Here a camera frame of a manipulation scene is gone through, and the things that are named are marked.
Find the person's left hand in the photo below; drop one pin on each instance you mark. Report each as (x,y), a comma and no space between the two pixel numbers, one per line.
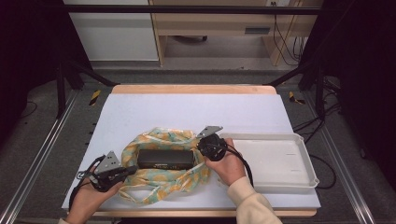
(88,199)

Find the black rectangular box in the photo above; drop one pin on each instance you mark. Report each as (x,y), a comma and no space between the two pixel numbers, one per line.
(165,159)

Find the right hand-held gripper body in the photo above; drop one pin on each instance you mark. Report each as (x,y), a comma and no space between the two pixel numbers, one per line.
(211,147)

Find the wooden desk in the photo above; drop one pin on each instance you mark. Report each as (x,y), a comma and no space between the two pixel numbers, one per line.
(214,28)

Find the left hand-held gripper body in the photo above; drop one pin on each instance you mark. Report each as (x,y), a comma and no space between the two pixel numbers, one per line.
(106,174)

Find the black curtain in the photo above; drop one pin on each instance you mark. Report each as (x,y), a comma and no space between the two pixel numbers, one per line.
(31,56)
(364,77)

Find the aluminium rail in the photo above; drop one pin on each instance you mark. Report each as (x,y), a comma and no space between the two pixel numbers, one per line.
(345,174)
(37,158)

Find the yellow black tape piece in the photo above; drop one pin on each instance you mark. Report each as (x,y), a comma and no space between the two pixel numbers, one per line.
(294,98)
(95,97)

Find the white plastic tray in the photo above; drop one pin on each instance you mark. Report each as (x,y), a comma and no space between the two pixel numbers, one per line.
(274,161)

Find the white table mat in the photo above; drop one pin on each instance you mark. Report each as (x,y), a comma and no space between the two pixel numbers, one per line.
(186,112)

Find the white cabinet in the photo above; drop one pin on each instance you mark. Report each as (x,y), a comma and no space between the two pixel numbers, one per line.
(115,34)

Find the lemon print cloth bag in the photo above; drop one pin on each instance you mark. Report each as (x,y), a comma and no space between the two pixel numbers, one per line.
(162,180)

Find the person's right hand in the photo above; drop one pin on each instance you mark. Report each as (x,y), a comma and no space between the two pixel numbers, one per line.
(227,168)

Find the wooden table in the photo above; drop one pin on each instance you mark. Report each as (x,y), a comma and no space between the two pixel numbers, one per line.
(193,89)

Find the black metal frame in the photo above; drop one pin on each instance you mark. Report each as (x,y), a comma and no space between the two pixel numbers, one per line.
(186,9)

